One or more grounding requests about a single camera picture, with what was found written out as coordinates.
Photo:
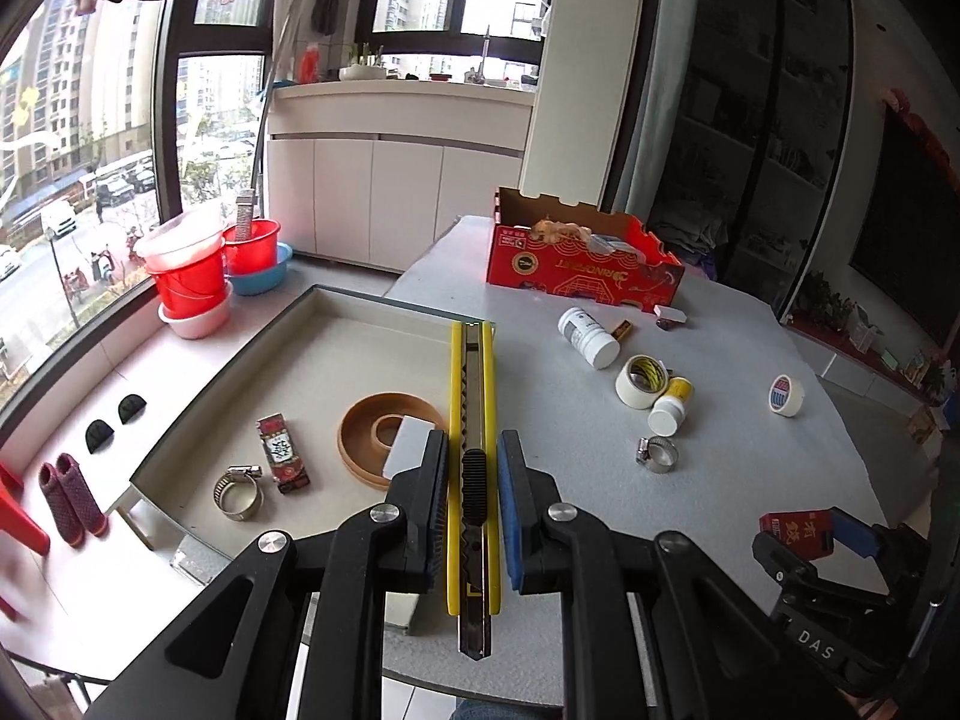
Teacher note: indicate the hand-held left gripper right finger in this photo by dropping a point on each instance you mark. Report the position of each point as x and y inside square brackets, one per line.
[510, 510]

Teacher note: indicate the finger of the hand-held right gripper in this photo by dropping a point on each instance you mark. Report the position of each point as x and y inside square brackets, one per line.
[855, 532]
[780, 566]

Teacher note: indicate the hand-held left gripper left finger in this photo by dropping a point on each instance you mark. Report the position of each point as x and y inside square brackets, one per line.
[433, 510]

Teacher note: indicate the red packet gold print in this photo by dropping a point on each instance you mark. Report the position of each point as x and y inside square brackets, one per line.
[795, 529]

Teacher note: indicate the white rectangular box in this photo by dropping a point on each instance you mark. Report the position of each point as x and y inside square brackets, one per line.
[411, 450]

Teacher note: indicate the yellow utility knife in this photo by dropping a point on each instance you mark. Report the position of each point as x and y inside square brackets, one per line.
[474, 405]

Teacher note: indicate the dark red patterned small box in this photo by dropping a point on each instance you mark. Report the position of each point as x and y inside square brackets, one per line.
[283, 454]

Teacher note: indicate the cream masking tape roll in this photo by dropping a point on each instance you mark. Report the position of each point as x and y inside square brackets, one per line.
[630, 390]

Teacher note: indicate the grey shallow tray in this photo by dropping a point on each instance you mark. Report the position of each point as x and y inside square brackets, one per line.
[322, 360]

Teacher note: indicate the white bottle grey label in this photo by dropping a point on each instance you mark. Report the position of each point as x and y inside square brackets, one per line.
[585, 334]

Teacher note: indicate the white bottle yellow label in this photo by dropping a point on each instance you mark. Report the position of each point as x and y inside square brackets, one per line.
[671, 405]

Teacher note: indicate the tape roll blue red print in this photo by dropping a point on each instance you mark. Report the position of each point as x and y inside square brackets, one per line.
[786, 395]

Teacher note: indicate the person's leg in jeans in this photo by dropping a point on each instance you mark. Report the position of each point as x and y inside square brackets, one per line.
[502, 711]

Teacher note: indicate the yellow black slim box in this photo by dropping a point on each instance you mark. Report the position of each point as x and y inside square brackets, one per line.
[622, 329]

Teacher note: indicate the potted green plants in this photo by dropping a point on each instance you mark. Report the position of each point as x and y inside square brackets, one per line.
[825, 300]

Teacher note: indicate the red cardboard fruit carton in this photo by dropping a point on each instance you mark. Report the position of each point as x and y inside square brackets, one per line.
[585, 270]

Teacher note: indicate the small white flat box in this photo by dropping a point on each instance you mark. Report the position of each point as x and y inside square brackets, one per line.
[670, 313]

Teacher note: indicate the blue plastic basin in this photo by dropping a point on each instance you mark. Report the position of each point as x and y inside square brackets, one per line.
[262, 281]

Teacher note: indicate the white plastic basin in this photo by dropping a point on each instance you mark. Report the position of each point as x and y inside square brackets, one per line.
[195, 322]

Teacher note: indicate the black slipper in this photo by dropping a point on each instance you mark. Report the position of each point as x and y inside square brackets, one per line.
[99, 436]
[133, 409]

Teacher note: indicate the red plastic bucket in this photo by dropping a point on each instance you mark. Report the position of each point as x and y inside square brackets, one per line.
[251, 247]

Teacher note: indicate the white counter cabinet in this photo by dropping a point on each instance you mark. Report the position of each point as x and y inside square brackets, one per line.
[375, 187]

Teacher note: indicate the red bucket with clear basin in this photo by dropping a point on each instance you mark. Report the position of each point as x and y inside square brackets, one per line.
[187, 277]

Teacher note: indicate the grey scrub brush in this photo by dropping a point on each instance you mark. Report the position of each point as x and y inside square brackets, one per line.
[244, 217]

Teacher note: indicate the pink slipper pair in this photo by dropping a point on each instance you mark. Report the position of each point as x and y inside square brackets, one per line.
[71, 499]

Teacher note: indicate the red plastic stool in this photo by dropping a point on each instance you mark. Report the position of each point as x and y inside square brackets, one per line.
[19, 525]

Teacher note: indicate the dark glass shelf cabinet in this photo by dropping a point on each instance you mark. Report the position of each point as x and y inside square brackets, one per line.
[742, 127]

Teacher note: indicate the white bowl with plants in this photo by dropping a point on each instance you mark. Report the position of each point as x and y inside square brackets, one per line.
[364, 71]

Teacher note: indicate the metal faucet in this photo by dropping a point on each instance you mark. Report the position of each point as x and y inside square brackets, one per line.
[487, 52]

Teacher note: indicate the orange detergent bottle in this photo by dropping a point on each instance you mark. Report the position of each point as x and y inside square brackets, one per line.
[310, 66]

